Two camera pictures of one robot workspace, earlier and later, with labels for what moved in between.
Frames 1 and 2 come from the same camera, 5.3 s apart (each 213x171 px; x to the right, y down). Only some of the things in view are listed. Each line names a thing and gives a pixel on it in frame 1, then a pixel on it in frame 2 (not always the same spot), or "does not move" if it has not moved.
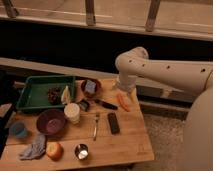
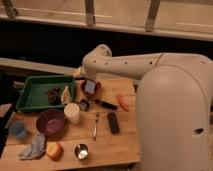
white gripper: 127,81 → 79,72
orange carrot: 123,101 does not move
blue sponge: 90,86 does not move
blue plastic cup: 18,130 does not move
